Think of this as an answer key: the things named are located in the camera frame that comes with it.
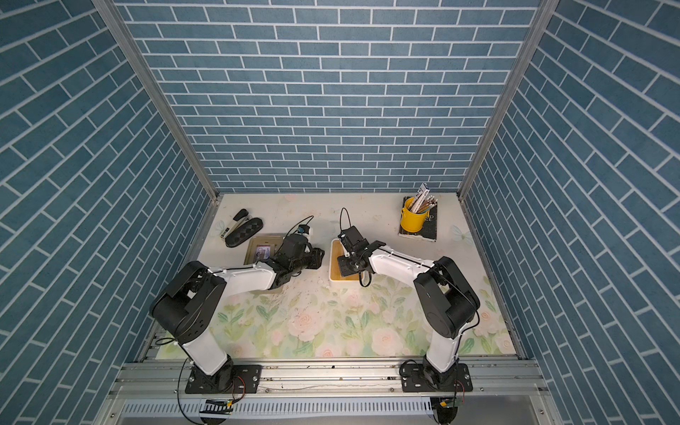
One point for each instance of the purple tissue paper pack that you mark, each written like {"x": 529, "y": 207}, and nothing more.
{"x": 262, "y": 252}

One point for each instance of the floral table mat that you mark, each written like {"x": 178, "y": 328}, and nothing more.
{"x": 314, "y": 315}

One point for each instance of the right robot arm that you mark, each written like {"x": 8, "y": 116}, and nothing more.
{"x": 448, "y": 301}

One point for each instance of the black glasses case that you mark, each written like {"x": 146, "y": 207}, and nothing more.
{"x": 244, "y": 232}

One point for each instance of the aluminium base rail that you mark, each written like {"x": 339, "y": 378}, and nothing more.
{"x": 493, "y": 390}

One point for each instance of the beige tissue box base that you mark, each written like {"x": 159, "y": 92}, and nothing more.
{"x": 260, "y": 249}

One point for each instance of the white tissue box base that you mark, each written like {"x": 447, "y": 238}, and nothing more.
{"x": 334, "y": 279}

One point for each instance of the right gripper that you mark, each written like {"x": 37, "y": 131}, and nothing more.
{"x": 343, "y": 261}

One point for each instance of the beige black stapler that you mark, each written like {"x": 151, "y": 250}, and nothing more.
{"x": 235, "y": 222}

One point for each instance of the yellow pen cup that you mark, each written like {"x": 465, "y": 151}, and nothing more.
{"x": 411, "y": 222}

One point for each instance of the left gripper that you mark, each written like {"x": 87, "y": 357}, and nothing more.
{"x": 315, "y": 258}

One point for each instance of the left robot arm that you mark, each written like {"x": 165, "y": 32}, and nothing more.
{"x": 186, "y": 307}

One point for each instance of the black book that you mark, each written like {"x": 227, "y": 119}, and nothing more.
{"x": 429, "y": 232}

